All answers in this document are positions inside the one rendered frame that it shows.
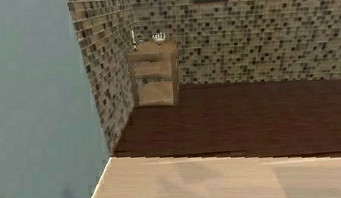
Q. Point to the light wooden shelf unit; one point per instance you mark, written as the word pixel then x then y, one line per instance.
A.
pixel 153 69

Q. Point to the white dish rack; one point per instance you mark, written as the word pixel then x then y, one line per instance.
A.
pixel 158 37

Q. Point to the white candle on holder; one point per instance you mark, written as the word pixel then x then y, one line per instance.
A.
pixel 133 39

